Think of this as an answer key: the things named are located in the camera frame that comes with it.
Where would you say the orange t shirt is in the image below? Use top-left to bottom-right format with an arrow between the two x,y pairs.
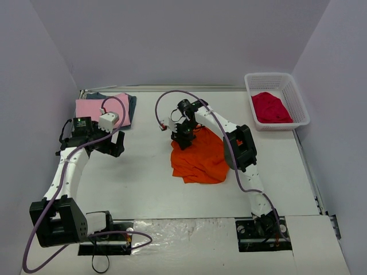
170,128 -> 229,184

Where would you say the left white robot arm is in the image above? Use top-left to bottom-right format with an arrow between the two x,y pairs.
29,112 -> 124,248

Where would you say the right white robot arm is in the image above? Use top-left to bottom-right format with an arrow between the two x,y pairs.
168,99 -> 287,239

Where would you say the dark blue folded t shirt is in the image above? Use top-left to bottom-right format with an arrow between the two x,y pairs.
85,92 -> 137,131

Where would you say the red t shirt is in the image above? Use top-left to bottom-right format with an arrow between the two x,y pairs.
252,92 -> 293,124

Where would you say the white plastic basket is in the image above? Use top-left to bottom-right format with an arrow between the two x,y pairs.
244,72 -> 310,131

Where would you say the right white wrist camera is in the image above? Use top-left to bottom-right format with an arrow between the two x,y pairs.
159,117 -> 177,133

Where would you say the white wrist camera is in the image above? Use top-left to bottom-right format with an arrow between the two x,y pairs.
97,112 -> 119,133
159,117 -> 177,133

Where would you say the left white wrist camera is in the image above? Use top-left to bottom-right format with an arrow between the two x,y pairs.
97,112 -> 119,133

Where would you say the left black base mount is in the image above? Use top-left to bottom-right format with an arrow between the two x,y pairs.
77,234 -> 132,256

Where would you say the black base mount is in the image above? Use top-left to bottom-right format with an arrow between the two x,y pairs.
77,234 -> 132,256
235,218 -> 292,253

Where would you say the thin black cable loop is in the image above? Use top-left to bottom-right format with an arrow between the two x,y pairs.
91,240 -> 110,273

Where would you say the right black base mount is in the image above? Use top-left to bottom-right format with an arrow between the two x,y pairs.
235,218 -> 292,253

